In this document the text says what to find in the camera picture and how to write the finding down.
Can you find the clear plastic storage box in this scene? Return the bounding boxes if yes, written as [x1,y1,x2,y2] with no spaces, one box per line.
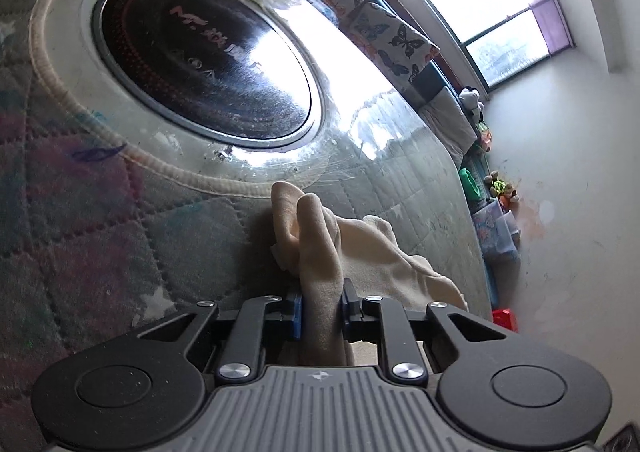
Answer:
[472,199,522,263]

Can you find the grey pillow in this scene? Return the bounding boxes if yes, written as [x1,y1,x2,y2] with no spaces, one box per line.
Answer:
[422,86,478,168]

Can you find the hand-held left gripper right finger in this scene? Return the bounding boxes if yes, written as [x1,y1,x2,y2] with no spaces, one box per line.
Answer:
[340,278,523,379]

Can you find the cream knit garment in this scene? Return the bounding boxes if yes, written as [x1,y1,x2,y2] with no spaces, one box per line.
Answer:
[270,181,470,367]

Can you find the brown plush toys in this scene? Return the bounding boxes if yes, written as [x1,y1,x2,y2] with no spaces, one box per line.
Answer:
[482,172,521,208]

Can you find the round black induction cooker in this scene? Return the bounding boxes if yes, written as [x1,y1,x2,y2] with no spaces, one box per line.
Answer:
[82,0,326,153]

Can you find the green bowl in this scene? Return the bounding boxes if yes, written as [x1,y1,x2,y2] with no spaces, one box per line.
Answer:
[460,167,483,203]

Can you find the red plastic stool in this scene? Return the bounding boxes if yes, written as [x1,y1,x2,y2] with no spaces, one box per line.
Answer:
[491,308,520,332]

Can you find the white and black plush toy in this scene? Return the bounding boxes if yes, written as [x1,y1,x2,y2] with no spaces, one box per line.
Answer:
[457,86,486,120]

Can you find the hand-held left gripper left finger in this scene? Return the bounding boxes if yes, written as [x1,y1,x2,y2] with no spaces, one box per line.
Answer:
[135,292,305,381]

